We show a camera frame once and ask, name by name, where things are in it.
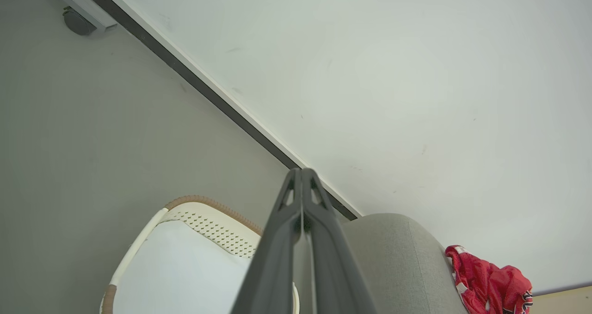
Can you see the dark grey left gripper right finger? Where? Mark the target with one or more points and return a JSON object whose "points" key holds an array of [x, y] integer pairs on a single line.
{"points": [[335, 267]]}

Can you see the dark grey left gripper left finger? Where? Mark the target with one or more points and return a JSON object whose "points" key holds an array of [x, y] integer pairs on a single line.
{"points": [[270, 263]]}

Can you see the red clothing with white print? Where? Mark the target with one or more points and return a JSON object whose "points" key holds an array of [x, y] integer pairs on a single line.
{"points": [[490, 284]]}

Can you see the white perforated laundry basket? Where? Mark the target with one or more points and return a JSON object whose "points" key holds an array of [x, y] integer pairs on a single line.
{"points": [[185, 263]]}

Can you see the dark grey skirting board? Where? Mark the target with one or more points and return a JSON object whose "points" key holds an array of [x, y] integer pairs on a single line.
{"points": [[199, 80]]}

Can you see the grey caster wheel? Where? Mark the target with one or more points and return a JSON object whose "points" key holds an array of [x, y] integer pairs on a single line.
{"points": [[77, 22]]}

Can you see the white furniture base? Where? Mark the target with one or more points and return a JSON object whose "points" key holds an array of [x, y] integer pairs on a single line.
{"points": [[78, 2]]}

